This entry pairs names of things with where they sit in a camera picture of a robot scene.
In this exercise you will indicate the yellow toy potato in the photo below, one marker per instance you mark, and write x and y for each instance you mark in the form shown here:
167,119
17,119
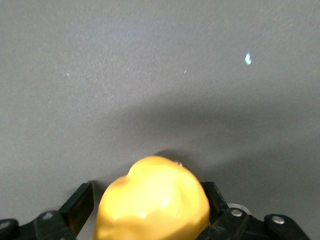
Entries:
152,200

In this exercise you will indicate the tiny white speck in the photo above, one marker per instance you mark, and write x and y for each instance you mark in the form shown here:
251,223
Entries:
248,59

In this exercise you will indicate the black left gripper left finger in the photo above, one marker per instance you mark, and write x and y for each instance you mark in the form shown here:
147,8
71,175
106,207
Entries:
80,205

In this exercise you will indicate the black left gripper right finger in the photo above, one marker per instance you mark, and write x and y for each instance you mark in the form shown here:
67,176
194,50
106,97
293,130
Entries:
225,220

